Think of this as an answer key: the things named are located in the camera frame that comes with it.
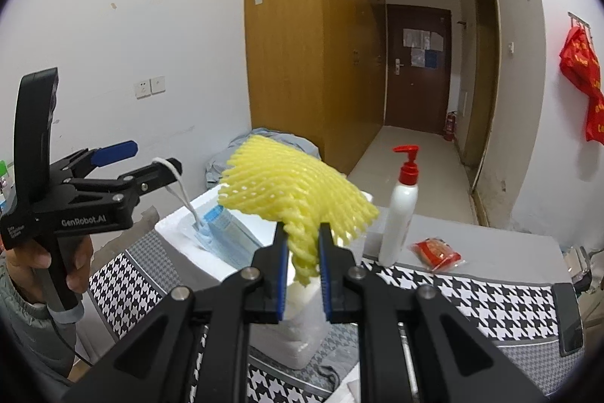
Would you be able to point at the person's left hand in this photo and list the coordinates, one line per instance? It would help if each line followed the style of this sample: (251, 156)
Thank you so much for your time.
(78, 263)

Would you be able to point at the white wall socket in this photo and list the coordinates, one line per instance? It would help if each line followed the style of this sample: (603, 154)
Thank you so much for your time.
(141, 89)

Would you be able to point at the wooden wardrobe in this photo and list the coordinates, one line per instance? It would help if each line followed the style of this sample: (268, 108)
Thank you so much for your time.
(283, 53)

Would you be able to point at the dark brown door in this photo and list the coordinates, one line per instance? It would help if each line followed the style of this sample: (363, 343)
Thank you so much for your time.
(415, 101)

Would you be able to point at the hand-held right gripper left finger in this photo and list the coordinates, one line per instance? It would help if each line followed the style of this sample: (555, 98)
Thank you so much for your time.
(282, 275)

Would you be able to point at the black phone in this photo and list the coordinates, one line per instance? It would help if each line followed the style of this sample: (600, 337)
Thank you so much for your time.
(568, 318)

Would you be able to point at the yellow foam fruit net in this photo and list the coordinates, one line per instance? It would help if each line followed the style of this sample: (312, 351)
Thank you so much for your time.
(292, 186)

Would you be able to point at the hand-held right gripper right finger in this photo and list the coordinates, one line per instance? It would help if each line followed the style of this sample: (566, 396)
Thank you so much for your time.
(324, 275)

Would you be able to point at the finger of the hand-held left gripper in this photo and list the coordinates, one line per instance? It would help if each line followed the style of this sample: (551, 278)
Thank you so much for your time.
(113, 151)
(151, 178)

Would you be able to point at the wooden side door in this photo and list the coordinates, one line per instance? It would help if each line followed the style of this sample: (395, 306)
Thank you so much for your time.
(486, 77)

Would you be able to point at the red fire extinguisher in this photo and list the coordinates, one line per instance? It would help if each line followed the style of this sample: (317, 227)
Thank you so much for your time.
(449, 127)

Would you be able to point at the white wall switch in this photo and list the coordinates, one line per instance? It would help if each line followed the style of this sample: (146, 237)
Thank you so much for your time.
(157, 85)

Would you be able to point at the houndstooth table cloth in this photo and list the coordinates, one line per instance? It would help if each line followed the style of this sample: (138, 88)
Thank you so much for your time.
(472, 295)

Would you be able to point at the red snack packet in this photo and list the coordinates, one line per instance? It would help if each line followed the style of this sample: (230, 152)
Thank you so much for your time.
(436, 253)

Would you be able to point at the red hanging bag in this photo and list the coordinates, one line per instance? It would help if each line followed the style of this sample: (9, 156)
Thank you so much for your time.
(580, 63)

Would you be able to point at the white foam box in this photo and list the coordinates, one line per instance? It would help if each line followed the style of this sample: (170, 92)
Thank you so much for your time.
(302, 337)

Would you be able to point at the blue door notice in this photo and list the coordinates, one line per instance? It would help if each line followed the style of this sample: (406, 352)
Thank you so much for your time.
(431, 58)

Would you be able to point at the metal wall hook rack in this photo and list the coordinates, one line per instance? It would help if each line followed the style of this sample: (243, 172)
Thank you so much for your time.
(579, 19)

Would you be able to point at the person's left forearm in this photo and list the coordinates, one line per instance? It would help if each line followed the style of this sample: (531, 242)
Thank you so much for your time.
(23, 327)

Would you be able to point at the blue face mask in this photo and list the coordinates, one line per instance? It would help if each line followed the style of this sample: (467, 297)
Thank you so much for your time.
(226, 235)

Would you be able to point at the white door notice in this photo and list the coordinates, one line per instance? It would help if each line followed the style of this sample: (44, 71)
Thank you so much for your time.
(416, 37)

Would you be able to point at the white pump bottle red cap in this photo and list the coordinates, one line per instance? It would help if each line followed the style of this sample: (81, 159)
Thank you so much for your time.
(398, 219)

